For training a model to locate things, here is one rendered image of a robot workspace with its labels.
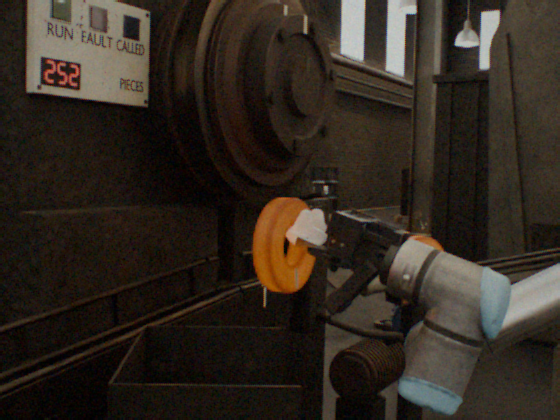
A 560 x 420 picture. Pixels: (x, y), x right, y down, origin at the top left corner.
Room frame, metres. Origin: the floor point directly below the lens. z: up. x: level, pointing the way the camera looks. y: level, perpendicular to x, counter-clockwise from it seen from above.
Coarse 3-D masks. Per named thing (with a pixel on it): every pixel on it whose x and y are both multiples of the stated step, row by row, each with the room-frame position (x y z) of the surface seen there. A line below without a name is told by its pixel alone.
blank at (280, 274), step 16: (272, 208) 1.06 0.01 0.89; (288, 208) 1.07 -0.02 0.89; (304, 208) 1.12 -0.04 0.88; (272, 224) 1.03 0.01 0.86; (288, 224) 1.07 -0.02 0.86; (256, 240) 1.04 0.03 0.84; (272, 240) 1.03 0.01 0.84; (256, 256) 1.04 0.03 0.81; (272, 256) 1.03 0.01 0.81; (288, 256) 1.12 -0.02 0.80; (304, 256) 1.12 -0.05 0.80; (272, 272) 1.03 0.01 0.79; (288, 272) 1.07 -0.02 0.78; (304, 272) 1.12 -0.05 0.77; (272, 288) 1.07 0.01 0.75; (288, 288) 1.07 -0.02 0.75
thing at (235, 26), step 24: (240, 0) 1.24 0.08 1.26; (264, 0) 1.30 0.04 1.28; (288, 0) 1.39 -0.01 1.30; (240, 24) 1.23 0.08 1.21; (216, 48) 1.19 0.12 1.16; (240, 48) 1.21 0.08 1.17; (216, 72) 1.19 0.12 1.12; (240, 72) 1.22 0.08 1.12; (216, 96) 1.19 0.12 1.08; (240, 96) 1.22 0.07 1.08; (216, 120) 1.20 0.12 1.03; (240, 120) 1.22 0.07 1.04; (240, 144) 1.25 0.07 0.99; (240, 168) 1.26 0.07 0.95; (264, 168) 1.31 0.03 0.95; (288, 168) 1.38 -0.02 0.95
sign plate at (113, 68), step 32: (32, 0) 1.04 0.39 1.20; (96, 0) 1.14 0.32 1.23; (32, 32) 1.04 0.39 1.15; (64, 32) 1.08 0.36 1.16; (96, 32) 1.14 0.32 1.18; (32, 64) 1.04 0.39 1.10; (96, 64) 1.14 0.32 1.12; (128, 64) 1.21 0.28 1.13; (64, 96) 1.09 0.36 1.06; (96, 96) 1.14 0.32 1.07; (128, 96) 1.21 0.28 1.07
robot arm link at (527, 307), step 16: (544, 272) 1.04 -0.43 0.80; (512, 288) 1.04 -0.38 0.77; (528, 288) 1.02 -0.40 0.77; (544, 288) 1.01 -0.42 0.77; (512, 304) 1.02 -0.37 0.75; (528, 304) 1.01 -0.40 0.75; (544, 304) 1.00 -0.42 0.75; (512, 320) 1.01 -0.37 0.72; (528, 320) 1.01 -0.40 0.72; (544, 320) 1.01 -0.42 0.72; (416, 336) 1.02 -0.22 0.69; (512, 336) 1.02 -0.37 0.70; (528, 336) 1.03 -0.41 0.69; (480, 352) 1.02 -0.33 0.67
